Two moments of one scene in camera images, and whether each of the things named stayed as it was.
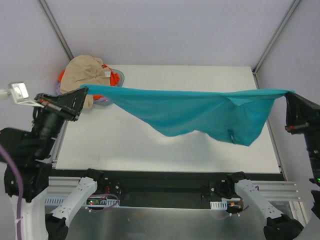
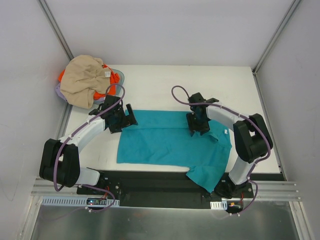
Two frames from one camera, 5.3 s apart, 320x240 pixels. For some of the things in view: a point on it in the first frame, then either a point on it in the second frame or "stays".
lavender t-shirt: [101, 100] stays
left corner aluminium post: [56, 29] stays
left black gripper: [57, 108] to [122, 121]
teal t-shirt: [238, 116] to [161, 138]
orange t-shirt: [115, 80] stays
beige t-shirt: [84, 70] stays
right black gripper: [302, 127] to [198, 125]
